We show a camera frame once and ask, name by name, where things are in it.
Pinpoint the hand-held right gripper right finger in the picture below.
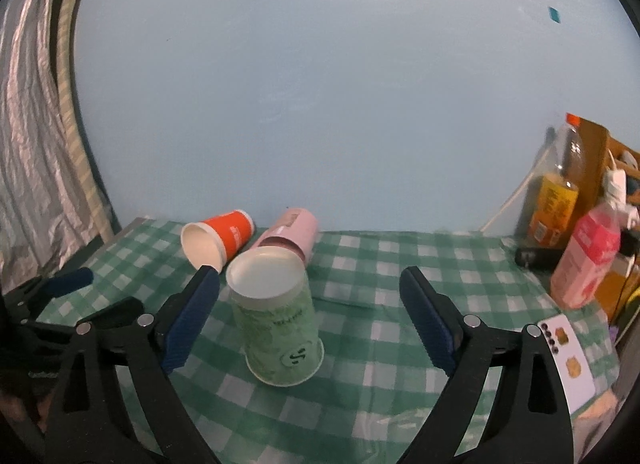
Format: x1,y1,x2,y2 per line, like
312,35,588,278
399,266,576,464

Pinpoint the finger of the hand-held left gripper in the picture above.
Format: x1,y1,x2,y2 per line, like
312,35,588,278
30,296,147,345
2,267,95,317

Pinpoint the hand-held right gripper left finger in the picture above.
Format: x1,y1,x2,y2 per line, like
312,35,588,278
37,265,221,464

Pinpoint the green patterned paper cup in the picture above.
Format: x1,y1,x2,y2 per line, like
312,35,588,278
226,246,325,387

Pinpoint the orange paper cup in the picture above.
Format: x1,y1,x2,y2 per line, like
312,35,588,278
181,209,255,272

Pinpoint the pink paper cup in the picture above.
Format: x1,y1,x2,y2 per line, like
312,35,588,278
248,207,319,267

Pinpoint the green checked tablecloth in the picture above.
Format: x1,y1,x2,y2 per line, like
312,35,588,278
37,216,621,464

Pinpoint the black cylindrical object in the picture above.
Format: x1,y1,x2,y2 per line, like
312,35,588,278
515,246,566,270

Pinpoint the silver curtain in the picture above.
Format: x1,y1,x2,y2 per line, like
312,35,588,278
0,0,113,290

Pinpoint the white sticker card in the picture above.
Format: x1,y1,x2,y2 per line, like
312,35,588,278
540,314,597,415

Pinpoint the pink drink bottle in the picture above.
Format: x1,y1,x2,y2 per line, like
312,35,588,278
550,171,626,310

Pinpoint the clear bottle with orange cap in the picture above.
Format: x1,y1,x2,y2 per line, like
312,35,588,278
527,113,583,249

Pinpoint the pale checked fabric strip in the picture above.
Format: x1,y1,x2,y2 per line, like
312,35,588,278
54,0,115,241

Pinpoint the white charger plug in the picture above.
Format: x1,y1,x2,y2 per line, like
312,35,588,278
605,169,640,230

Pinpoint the white cable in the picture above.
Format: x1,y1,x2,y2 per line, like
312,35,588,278
480,144,556,235

